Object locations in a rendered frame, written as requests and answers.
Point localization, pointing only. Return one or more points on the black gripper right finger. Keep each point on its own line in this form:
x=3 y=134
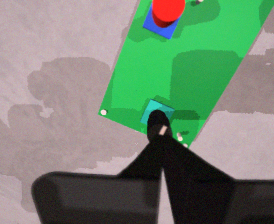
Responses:
x=200 y=193

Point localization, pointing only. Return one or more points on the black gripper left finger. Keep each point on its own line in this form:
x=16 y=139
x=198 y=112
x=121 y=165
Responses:
x=130 y=197

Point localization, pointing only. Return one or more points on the green circuit board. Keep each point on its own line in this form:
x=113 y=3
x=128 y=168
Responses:
x=177 y=59

